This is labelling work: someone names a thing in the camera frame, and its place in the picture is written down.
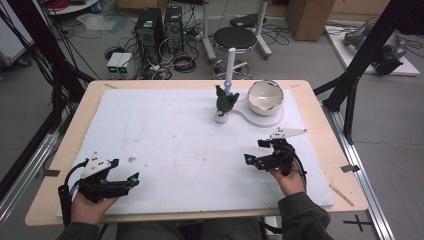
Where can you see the person's left hand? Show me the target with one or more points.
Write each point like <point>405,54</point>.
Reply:
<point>88,210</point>

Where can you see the white eggshell-shaped bowl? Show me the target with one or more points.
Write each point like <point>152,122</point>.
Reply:
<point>265,96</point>

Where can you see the flat black case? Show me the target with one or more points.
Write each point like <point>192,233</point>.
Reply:
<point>246,20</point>

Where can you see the white metal stand leg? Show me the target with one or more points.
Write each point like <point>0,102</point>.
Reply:
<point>208,40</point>
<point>262,36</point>

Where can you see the aluminium rail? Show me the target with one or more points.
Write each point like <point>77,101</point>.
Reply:
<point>23,176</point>
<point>363,180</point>

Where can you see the person's right hand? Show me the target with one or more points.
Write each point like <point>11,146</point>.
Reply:
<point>293,183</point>

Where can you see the clear plastic bag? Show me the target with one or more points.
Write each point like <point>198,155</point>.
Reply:
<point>100,21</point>

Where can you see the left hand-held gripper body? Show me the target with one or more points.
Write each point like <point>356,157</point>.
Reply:
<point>96,188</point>

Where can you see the white foam mat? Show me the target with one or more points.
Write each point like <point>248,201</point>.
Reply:
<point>166,140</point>

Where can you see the grey and black device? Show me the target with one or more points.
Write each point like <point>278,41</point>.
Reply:
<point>388,58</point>

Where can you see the white power supply box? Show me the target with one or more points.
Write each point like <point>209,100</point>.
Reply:
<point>112,63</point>
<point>126,65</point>

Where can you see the thin wooden stick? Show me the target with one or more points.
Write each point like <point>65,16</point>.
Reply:
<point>341,195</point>

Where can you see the white stand with post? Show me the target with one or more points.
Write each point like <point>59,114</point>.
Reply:
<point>260,120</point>

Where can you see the person's legs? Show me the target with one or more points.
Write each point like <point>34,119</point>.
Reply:
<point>166,231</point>

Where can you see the white floor board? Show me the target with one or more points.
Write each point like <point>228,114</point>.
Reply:
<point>408,68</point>

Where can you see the black metal frame strut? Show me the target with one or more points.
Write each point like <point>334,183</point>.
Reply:
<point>363,56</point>

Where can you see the black tape cross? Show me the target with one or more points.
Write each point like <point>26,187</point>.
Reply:
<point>358,222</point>

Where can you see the large black computer tower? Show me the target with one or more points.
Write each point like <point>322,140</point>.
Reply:
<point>148,33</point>

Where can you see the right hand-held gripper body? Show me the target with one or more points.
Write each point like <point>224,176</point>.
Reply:
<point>281,158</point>

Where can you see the black and white plush toy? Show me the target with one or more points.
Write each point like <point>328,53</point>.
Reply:
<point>226,101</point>

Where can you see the black tape piece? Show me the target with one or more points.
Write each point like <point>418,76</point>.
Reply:
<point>350,168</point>
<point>51,173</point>

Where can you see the black round stool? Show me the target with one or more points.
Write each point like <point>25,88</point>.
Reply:
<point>235,38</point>

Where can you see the small black computer tower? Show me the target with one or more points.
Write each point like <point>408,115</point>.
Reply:
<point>174,28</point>

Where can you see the brown cardboard box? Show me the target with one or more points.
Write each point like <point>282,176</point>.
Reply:
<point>308,18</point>

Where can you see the round white table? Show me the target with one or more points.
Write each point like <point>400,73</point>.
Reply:
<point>76,7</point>

